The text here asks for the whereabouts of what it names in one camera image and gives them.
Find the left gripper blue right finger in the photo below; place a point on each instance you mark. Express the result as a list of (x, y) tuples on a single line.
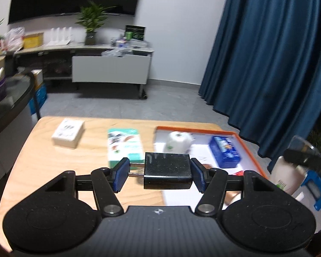
[(200, 175)]

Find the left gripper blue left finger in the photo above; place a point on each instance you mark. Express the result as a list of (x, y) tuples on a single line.
[(119, 174)]

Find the white plug-in device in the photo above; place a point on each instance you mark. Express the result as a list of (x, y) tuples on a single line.
[(178, 142)]

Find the blue card box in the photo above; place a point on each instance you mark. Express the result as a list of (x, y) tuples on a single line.
[(224, 152)]

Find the orange shallow tray box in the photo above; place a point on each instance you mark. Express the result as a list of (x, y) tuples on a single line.
[(201, 151)]

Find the clear liquid refill bottle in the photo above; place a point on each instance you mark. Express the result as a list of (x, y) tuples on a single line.
[(298, 143)]

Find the black power adapter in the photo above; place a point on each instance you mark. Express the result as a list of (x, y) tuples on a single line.
[(165, 171)]

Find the blue curtain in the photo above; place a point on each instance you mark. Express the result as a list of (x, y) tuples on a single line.
[(264, 71)]

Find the white wifi router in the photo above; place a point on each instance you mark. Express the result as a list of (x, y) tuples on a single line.
[(60, 36)]

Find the plastic bag on cabinet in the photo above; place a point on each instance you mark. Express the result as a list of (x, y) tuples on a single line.
[(13, 41)]

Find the blue plastic bag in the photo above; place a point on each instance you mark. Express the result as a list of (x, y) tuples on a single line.
[(41, 97)]

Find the white tv cabinet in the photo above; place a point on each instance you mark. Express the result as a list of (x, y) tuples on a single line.
[(88, 64)]

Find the potted green plant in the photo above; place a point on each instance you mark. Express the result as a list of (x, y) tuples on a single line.
[(92, 17)]

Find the black glass side table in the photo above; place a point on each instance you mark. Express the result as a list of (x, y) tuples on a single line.
[(20, 89)]

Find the green bandage box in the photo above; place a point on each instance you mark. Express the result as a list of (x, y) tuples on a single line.
[(124, 142)]

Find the black green display box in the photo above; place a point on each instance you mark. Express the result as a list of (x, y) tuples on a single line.
[(134, 32)]

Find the yellow box on cabinet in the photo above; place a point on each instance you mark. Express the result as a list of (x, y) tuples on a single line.
[(33, 40)]

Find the white product box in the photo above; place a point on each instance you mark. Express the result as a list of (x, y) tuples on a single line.
[(68, 133)]

